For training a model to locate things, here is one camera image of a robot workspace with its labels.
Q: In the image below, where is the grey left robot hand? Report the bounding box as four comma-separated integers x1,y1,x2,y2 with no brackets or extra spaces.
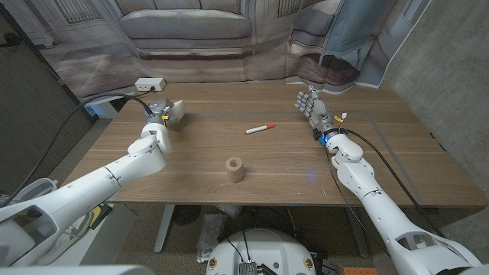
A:
146,98,176,126

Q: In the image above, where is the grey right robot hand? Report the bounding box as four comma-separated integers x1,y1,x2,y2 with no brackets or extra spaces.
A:
293,84,341,135

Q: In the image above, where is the white bowl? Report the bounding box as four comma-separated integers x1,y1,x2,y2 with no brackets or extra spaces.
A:
167,99,186,125

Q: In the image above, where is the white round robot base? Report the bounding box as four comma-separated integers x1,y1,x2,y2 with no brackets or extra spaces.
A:
205,228,317,275

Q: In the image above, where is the white marker with orange cap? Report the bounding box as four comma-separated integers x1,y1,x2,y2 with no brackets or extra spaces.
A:
244,123,277,135

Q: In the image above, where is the white power strip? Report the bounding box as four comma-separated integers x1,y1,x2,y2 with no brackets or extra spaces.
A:
134,77,167,92

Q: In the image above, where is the printed living room backdrop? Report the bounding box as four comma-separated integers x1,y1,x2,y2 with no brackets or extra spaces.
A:
0,0,432,99

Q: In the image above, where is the black round object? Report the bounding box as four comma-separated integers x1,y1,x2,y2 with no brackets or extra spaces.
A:
171,205,202,226

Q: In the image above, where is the white table leg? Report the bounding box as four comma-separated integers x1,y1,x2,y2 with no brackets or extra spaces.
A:
154,205,176,254

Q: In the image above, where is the yellow black tool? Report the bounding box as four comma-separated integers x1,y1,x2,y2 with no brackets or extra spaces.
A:
89,204,114,230

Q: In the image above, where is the dark partition panel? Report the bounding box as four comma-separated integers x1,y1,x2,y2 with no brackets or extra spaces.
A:
0,3,99,196

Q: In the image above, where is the clear plastic bag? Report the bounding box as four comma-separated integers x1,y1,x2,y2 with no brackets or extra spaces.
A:
196,212,230,264

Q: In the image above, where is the dark table leg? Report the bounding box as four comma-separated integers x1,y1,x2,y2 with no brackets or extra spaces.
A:
345,208,371,259

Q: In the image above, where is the white plastic bin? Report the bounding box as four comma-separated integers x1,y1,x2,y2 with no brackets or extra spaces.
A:
11,177,59,205

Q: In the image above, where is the orange block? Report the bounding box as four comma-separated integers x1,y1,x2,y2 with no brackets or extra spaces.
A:
343,267,379,275

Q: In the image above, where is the black power strip cable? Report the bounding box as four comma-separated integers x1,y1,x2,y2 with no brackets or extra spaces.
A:
128,86,157,101

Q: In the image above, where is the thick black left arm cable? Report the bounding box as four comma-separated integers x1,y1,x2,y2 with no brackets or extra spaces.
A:
0,92,154,209

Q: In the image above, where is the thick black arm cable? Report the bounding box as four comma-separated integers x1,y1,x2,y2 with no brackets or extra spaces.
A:
338,128,446,238
0,92,154,209

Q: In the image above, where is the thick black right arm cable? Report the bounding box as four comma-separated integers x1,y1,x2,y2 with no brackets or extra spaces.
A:
338,128,446,238

